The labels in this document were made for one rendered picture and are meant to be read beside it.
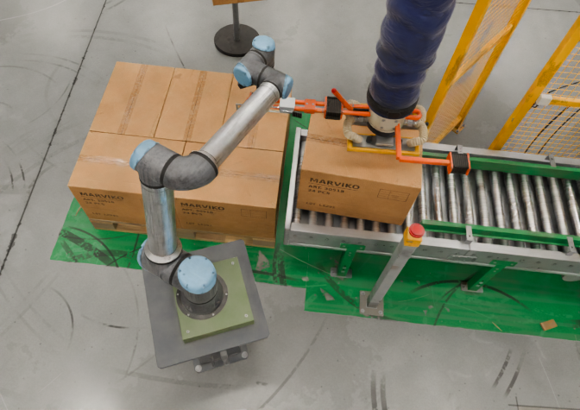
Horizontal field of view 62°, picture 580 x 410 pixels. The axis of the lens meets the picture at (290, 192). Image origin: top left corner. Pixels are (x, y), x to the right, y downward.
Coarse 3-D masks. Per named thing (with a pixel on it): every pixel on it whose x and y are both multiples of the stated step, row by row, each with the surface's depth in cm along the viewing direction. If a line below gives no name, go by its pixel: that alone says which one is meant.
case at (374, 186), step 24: (312, 120) 253; (336, 120) 253; (312, 144) 245; (336, 144) 245; (312, 168) 237; (336, 168) 238; (360, 168) 238; (384, 168) 239; (408, 168) 240; (312, 192) 254; (336, 192) 250; (360, 192) 246; (384, 192) 243; (408, 192) 239; (360, 216) 267; (384, 216) 262
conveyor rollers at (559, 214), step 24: (432, 168) 290; (432, 192) 283; (480, 192) 283; (528, 192) 284; (552, 192) 286; (312, 216) 269; (408, 216) 272; (456, 216) 273; (480, 216) 277; (528, 216) 276; (576, 216) 277; (504, 240) 267
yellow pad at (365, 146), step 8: (368, 136) 223; (400, 136) 228; (352, 144) 225; (360, 144) 224; (368, 144) 224; (368, 152) 224; (376, 152) 224; (384, 152) 223; (392, 152) 223; (408, 152) 223; (416, 152) 223
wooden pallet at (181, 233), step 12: (288, 132) 360; (96, 228) 317; (108, 228) 315; (120, 228) 317; (132, 228) 317; (144, 228) 318; (204, 240) 317; (216, 240) 316; (228, 240) 316; (252, 240) 317; (264, 240) 308
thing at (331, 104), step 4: (328, 96) 222; (328, 100) 222; (332, 100) 222; (336, 100) 222; (328, 104) 220; (332, 104) 220; (336, 104) 220; (340, 104) 220; (328, 108) 219; (332, 108) 219; (336, 108) 219; (340, 108) 219; (328, 112) 217; (332, 112) 217; (336, 112) 217; (340, 112) 217; (324, 116) 221; (328, 116) 220; (332, 116) 220; (336, 116) 220; (340, 116) 220
